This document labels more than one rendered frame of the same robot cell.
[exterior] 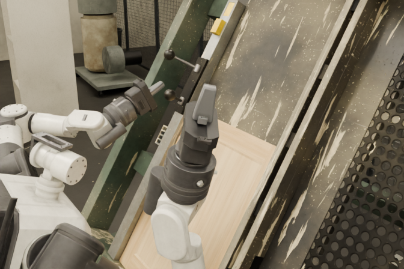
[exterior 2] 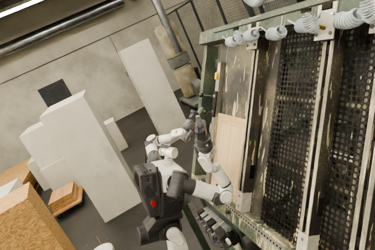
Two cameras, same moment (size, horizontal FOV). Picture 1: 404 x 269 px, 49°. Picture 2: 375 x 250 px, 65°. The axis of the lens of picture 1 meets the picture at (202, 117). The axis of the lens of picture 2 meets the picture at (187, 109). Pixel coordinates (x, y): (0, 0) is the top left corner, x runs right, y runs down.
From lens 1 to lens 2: 84 cm
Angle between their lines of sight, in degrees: 17
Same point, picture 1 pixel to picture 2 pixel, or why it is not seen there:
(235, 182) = (239, 139)
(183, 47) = (208, 86)
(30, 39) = (152, 95)
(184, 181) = (201, 146)
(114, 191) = not seen: hidden behind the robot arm
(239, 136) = (235, 120)
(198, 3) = (208, 66)
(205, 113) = (200, 124)
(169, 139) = (213, 129)
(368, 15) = (261, 59)
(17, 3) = (139, 80)
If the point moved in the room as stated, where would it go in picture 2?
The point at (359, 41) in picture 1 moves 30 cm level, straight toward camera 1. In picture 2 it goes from (262, 70) to (247, 90)
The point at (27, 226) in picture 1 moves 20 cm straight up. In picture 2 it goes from (164, 174) to (149, 146)
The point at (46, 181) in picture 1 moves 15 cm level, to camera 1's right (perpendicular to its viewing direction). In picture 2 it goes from (166, 159) to (188, 152)
